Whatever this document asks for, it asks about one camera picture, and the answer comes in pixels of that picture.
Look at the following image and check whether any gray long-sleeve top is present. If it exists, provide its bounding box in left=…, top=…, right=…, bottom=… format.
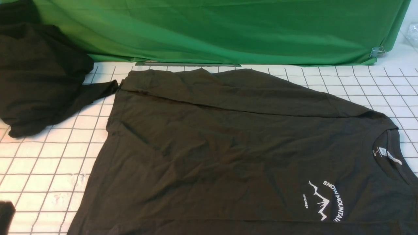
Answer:
left=67, top=69, right=417, bottom=235

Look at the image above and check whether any green backdrop cloth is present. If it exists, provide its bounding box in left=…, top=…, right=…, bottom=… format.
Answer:
left=34, top=0, right=410, bottom=66

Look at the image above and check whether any black clothes pile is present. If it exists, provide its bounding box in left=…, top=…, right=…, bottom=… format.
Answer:
left=0, top=0, right=119, bottom=138

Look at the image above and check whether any metal binder clip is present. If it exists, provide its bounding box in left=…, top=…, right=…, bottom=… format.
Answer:
left=370, top=46, right=386, bottom=58

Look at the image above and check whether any clear plastic bag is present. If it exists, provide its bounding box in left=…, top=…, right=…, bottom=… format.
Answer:
left=406, top=22, right=418, bottom=48

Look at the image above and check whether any black object at table edge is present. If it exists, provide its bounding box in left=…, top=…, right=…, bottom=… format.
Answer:
left=0, top=201, right=16, bottom=235

